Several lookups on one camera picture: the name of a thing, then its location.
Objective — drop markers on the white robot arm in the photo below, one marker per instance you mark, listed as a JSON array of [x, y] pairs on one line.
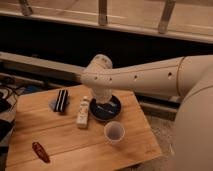
[[190, 78]]

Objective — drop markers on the black round plate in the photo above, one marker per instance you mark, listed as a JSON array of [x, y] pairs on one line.
[[107, 111]]

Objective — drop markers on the white tube bottle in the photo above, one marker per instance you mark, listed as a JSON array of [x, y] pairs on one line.
[[83, 113]]

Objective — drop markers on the black white striped block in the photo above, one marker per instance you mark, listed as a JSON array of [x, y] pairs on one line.
[[61, 101]]

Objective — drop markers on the clear plastic cup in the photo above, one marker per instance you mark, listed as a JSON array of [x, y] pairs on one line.
[[114, 132]]

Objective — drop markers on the wooden table board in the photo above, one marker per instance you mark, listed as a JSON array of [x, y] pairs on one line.
[[73, 149]]

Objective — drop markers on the blue round pad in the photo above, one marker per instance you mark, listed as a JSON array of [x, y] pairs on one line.
[[52, 104]]

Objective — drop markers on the red brown oblong object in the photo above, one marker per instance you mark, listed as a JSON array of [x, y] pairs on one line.
[[40, 152]]

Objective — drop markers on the metal railing post middle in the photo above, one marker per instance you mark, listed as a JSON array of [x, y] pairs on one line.
[[102, 12]]

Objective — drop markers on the metal railing post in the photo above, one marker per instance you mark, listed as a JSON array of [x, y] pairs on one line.
[[166, 15], [25, 8], [102, 12]]

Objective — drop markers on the black cables clutter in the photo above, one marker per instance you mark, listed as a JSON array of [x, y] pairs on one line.
[[9, 94]]

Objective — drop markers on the metal railing post right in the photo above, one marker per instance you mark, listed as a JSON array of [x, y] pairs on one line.
[[166, 15]]

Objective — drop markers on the metal railing post left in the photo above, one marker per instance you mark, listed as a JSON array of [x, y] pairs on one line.
[[25, 8]]

